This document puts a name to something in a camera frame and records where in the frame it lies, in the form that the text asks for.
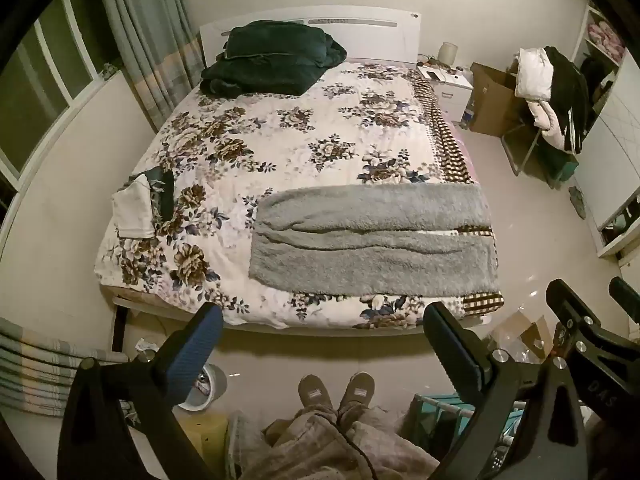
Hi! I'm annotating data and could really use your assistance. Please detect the white framed window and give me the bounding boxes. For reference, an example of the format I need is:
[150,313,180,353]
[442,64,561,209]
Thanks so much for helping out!
[1,0,122,193]

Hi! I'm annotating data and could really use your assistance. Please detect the left grey slipper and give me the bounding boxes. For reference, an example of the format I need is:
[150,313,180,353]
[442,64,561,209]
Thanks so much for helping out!
[297,375,334,412]

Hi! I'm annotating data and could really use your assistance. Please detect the small open cardboard box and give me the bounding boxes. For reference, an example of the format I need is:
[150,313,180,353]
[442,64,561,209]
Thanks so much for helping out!
[487,311,553,364]

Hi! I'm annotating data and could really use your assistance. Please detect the chair with piled clothes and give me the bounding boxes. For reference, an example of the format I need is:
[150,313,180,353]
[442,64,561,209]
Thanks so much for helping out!
[501,47,589,188]

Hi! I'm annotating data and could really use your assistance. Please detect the white bed headboard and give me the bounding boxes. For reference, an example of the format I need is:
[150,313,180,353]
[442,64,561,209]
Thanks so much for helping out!
[198,5,422,68]

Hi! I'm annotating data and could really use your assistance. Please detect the teal striped curtain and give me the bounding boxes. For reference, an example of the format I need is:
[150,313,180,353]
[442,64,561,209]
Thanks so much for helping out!
[103,0,204,129]

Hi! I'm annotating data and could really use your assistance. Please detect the yellow box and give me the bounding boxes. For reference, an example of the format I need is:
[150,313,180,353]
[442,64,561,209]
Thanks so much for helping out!
[177,410,228,479]

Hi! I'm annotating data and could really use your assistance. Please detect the grey fleece pants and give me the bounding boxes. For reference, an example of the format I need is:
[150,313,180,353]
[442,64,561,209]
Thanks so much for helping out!
[248,183,499,298]

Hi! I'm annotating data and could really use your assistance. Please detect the dark green folded blanket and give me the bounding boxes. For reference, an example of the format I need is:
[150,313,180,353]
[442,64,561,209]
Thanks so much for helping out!
[200,20,347,99]

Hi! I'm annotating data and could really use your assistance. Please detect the right grey slipper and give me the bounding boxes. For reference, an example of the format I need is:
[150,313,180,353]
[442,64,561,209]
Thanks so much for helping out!
[340,372,375,410]

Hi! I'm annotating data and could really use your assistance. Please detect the grey slipper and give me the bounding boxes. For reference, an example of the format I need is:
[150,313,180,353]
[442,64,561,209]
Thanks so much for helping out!
[340,372,375,410]
[297,375,334,412]

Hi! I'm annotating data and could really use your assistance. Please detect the grey metal bowl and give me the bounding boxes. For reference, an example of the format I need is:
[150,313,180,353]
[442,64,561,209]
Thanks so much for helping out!
[179,363,228,413]

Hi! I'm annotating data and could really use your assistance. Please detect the white shelf unit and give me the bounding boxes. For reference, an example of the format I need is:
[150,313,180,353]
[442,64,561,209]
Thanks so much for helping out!
[572,1,626,92]

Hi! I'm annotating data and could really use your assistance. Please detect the white round lamp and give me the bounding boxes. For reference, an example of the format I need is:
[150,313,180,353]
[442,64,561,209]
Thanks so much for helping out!
[437,41,458,66]

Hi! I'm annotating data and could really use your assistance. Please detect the beige fleece robe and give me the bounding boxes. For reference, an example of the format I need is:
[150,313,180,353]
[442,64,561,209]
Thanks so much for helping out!
[224,405,439,479]

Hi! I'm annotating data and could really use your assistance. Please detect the white cabinet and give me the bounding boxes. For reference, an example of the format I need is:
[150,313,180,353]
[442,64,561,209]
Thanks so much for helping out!
[575,54,639,258]

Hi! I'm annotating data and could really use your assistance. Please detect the folded white and dark clothes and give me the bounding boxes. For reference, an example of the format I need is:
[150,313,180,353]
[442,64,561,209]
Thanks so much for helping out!
[112,166,174,240]

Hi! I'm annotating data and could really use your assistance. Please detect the striped folded fabric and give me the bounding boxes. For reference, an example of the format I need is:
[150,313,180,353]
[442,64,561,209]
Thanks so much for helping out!
[0,318,129,417]

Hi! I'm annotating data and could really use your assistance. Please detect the brown cardboard box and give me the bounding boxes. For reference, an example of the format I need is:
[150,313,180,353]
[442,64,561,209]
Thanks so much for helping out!
[471,62,527,136]

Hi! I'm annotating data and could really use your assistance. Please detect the white bedside table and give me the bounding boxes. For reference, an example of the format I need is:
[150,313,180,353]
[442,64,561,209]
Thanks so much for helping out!
[419,65,473,122]

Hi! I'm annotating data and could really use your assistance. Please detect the teal drying rack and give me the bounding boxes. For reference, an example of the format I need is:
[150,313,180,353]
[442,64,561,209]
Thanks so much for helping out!
[407,393,526,479]

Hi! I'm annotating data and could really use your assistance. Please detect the floral bed blanket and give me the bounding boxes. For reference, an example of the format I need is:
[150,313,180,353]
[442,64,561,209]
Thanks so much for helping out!
[94,62,504,330]

